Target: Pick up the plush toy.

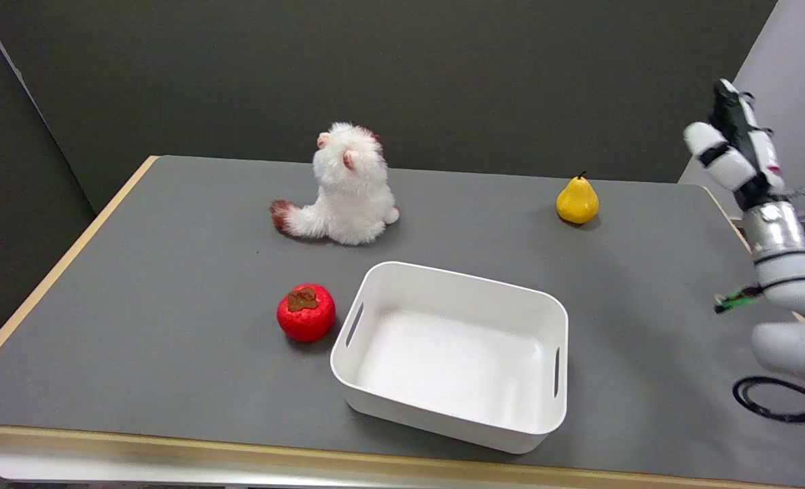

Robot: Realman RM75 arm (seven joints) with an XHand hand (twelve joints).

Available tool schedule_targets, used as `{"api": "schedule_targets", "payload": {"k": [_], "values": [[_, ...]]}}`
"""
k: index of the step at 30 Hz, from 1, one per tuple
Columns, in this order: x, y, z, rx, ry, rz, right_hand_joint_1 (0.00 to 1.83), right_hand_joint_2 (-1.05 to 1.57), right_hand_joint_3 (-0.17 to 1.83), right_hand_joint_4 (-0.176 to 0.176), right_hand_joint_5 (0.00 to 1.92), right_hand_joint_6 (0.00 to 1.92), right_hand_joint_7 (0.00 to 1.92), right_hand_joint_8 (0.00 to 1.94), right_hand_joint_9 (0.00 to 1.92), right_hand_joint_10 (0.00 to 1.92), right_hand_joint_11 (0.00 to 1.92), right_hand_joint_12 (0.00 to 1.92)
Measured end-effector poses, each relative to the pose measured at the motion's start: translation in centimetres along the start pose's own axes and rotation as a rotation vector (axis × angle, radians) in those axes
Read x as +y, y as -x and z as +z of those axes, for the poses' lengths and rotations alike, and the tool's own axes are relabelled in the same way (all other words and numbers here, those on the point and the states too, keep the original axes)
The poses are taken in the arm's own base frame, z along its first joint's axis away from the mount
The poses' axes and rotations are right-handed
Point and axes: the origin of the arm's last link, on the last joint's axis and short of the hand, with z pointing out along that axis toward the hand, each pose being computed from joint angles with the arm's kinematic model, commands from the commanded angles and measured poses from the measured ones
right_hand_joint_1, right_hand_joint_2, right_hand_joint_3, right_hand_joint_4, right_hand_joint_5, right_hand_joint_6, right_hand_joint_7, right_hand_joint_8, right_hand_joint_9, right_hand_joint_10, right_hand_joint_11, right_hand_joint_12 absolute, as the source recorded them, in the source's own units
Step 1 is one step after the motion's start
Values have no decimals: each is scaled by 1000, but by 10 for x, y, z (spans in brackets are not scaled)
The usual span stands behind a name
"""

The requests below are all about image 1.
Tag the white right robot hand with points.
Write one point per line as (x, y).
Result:
(735, 153)

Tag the white plastic bin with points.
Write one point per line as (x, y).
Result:
(453, 356)

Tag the red persimmon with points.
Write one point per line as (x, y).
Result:
(306, 314)

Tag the yellow pear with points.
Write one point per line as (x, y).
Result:
(577, 200)

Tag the white fluffy plush toy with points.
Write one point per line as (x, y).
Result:
(348, 193)

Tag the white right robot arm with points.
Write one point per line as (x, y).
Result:
(789, 272)

